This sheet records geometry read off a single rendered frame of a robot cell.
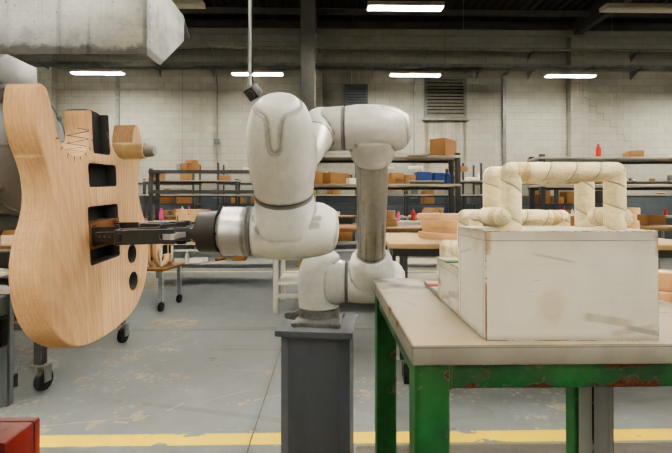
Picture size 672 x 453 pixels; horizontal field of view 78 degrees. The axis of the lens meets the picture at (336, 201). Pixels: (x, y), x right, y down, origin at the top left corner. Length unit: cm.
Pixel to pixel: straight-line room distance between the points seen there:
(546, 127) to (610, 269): 1285
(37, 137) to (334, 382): 120
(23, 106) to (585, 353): 89
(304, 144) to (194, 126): 1200
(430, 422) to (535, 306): 24
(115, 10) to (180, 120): 1198
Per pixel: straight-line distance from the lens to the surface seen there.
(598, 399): 130
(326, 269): 153
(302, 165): 65
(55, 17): 86
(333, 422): 164
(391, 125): 119
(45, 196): 74
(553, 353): 75
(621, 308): 80
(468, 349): 69
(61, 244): 75
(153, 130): 1299
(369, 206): 133
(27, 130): 72
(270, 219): 69
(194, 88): 1286
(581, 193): 87
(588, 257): 76
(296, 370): 158
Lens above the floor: 114
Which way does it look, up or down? 1 degrees up
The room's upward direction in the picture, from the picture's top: straight up
